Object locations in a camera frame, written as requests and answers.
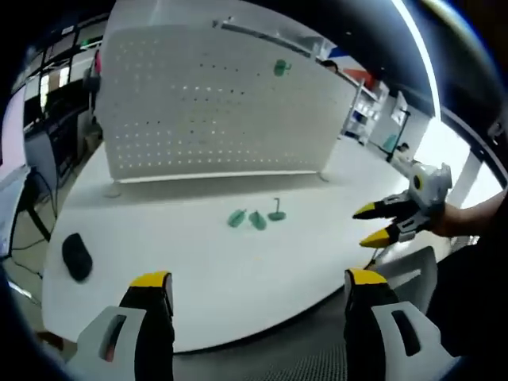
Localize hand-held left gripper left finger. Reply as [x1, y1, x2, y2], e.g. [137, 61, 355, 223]
[69, 271, 175, 381]

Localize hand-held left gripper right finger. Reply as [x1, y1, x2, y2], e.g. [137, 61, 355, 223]
[344, 267, 442, 381]

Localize green hook assembly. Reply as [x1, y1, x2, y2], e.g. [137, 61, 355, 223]
[226, 208, 248, 229]
[248, 210, 267, 231]
[273, 58, 294, 77]
[267, 198, 290, 222]

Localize white perforated mounting plate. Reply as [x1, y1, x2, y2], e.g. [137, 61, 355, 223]
[96, 23, 344, 198]

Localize person's right hand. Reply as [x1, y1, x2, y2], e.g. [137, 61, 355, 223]
[430, 202, 469, 240]

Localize black and green scooter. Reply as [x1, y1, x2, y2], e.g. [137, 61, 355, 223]
[379, 106, 413, 163]

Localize shelving unit with white bins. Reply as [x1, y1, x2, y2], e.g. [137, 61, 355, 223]
[342, 78, 391, 144]

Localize person's black clothing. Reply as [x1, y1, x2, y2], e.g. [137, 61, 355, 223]
[426, 233, 508, 360]

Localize black oval device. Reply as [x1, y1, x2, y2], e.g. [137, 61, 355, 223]
[61, 233, 94, 283]

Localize ceiling light strip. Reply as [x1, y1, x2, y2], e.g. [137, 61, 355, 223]
[391, 0, 445, 122]

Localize dark equipment cabinet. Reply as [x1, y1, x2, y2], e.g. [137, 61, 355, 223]
[23, 110, 81, 188]

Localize grey metal shelf rack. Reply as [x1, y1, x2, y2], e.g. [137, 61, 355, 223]
[211, 18, 319, 57]

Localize pink monitor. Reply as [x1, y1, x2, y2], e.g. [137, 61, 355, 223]
[0, 89, 28, 175]

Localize thin yellowish gripper cable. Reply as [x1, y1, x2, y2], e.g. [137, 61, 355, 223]
[370, 246, 389, 271]

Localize black floor cables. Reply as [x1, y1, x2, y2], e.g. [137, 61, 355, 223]
[10, 165, 61, 279]

